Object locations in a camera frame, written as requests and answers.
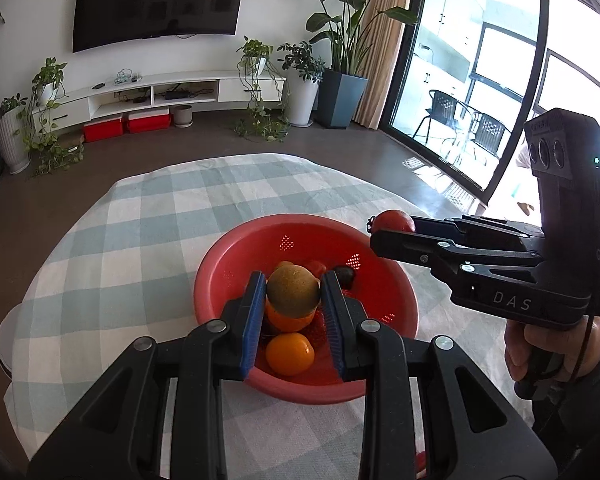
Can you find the dark purple plum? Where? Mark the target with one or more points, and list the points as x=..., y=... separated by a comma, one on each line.
x=345, y=275

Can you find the trailing pothos in white pot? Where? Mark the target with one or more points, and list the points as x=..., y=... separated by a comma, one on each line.
x=255, y=60

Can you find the large-leaf plant in grey pot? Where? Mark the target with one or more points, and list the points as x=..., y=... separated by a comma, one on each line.
x=342, y=102

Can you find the red plastic basin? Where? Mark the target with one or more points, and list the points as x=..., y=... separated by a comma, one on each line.
x=380, y=285

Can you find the black media device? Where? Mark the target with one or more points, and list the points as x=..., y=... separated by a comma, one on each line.
x=175, y=94

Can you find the bushy plant in white pot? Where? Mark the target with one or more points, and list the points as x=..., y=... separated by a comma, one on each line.
x=301, y=100

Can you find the trailing pothos plant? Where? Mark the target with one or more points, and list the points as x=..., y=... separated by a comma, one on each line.
x=47, y=90

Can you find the white floral undercloth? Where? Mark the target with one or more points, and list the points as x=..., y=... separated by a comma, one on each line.
x=6, y=340

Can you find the grey round pot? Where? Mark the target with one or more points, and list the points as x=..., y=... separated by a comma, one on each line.
x=183, y=116

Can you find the smooth yellow-orange citrus fruit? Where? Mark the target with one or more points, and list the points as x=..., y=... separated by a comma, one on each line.
x=289, y=355

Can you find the white balcony cabinets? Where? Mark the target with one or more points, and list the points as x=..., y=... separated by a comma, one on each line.
x=445, y=25

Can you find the white television cabinet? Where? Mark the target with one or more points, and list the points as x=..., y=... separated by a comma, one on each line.
x=240, y=91

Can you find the plant in white ribbed pot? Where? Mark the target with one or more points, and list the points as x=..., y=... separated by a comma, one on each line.
x=11, y=142

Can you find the brown longan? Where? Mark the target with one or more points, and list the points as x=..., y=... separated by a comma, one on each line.
x=292, y=290

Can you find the red tomato with green stem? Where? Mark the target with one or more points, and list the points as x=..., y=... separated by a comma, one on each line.
x=395, y=220

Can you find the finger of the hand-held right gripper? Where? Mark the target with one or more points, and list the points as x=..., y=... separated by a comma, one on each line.
x=430, y=250
x=480, y=229

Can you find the red storage box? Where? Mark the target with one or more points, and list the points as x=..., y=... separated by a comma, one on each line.
x=149, y=121
x=104, y=130

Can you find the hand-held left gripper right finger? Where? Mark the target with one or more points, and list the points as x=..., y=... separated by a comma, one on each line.
x=336, y=330

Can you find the black balcony chair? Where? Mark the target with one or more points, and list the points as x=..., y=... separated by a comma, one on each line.
x=490, y=130
x=442, y=107

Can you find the orange tangerine with stem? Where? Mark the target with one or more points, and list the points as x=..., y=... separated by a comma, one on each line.
x=290, y=323

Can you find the beige curtain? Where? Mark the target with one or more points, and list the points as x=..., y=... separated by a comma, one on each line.
x=380, y=60

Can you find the red strawberry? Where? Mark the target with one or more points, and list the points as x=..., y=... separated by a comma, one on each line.
x=316, y=332

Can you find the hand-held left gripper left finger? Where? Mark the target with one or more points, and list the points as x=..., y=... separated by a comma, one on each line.
x=252, y=330

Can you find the black wall television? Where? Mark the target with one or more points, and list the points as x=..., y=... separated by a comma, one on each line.
x=160, y=0

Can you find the person's right hand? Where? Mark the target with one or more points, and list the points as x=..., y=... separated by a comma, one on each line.
x=517, y=355

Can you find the black sliding door frame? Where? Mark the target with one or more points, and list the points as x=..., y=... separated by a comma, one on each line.
x=402, y=45

